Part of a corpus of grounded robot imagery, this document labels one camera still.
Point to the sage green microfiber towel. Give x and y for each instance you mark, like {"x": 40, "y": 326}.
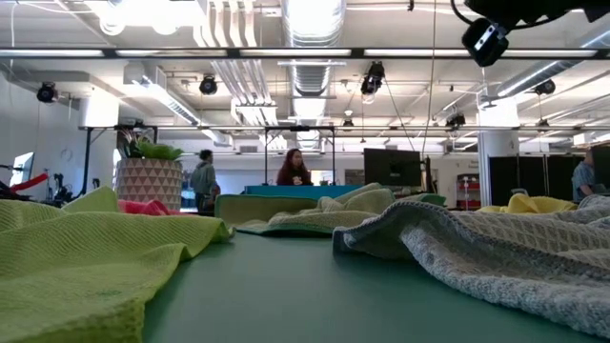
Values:
{"x": 333, "y": 209}

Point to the pink microfiber towel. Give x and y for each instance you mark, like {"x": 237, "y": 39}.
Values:
{"x": 143, "y": 208}

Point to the grey waffle microfiber towel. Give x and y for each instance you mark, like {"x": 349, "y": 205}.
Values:
{"x": 500, "y": 257}

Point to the yellow microfiber towel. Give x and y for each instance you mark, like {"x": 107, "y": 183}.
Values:
{"x": 529, "y": 204}

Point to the lime green microfiber towel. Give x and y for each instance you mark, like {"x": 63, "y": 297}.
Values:
{"x": 71, "y": 267}

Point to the black background robot arm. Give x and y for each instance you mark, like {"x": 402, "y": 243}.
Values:
{"x": 59, "y": 190}

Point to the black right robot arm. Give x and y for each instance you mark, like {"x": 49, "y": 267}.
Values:
{"x": 524, "y": 7}

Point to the person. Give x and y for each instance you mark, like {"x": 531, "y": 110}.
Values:
{"x": 582, "y": 178}
{"x": 293, "y": 171}
{"x": 203, "y": 178}

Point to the blue plastic bin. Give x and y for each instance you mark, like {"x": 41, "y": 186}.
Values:
{"x": 295, "y": 191}

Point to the green table mat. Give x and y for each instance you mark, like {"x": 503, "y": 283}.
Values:
{"x": 286, "y": 295}

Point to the succulent in triangle-patterned pot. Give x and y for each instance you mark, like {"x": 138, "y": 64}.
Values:
{"x": 148, "y": 183}

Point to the red storage shelf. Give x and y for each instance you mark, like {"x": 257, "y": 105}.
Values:
{"x": 468, "y": 190}

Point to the black room partition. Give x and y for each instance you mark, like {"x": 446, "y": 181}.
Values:
{"x": 524, "y": 176}

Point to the red padded bar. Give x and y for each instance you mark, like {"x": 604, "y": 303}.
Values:
{"x": 28, "y": 183}

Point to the small tilted monitor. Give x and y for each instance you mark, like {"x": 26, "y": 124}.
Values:
{"x": 23, "y": 167}

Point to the black background rig frame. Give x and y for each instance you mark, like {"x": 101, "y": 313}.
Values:
{"x": 299, "y": 128}

